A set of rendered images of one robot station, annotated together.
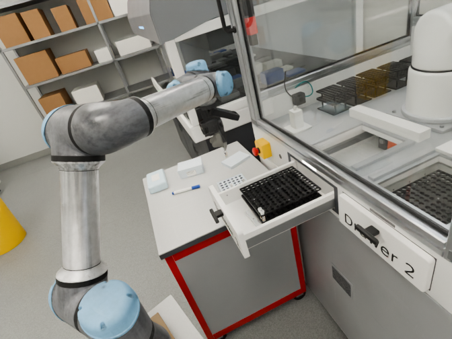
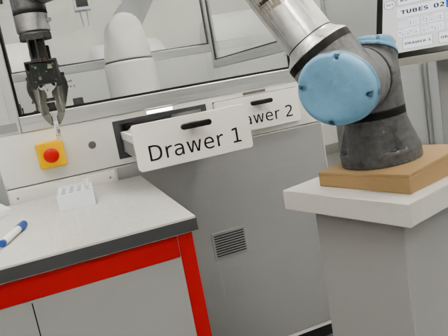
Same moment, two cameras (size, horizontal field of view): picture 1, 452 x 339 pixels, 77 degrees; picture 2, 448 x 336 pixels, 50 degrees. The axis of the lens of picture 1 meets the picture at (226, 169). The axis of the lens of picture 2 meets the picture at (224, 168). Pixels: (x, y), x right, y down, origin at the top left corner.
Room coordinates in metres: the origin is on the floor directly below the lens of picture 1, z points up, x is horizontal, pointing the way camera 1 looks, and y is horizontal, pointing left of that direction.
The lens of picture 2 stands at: (0.81, 1.20, 1.00)
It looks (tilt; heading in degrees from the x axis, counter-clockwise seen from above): 10 degrees down; 264
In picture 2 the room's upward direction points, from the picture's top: 10 degrees counter-clockwise
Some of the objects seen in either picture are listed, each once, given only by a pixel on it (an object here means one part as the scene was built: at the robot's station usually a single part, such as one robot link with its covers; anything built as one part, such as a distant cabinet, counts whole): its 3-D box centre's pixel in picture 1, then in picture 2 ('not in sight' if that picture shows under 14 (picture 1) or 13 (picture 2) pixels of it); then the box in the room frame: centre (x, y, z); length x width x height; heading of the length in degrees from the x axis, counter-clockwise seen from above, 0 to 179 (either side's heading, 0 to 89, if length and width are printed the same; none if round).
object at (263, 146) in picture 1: (262, 148); (51, 154); (1.13, -0.19, 0.88); 0.07 x 0.05 x 0.07; 12
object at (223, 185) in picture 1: (233, 185); (76, 195); (1.05, -0.01, 0.78); 0.12 x 0.08 x 0.04; 99
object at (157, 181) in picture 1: (157, 180); not in sight; (1.28, 0.36, 0.78); 0.15 x 0.10 x 0.04; 9
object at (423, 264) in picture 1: (378, 236); (258, 111); (0.50, -0.34, 0.87); 0.29 x 0.02 x 0.11; 12
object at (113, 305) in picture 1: (114, 316); (365, 73); (0.42, 0.34, 0.96); 0.13 x 0.12 x 0.14; 51
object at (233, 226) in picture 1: (227, 218); (194, 137); (0.74, 0.04, 0.87); 0.29 x 0.02 x 0.11; 12
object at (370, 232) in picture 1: (370, 232); (260, 101); (0.49, -0.31, 0.91); 0.07 x 0.04 x 0.01; 12
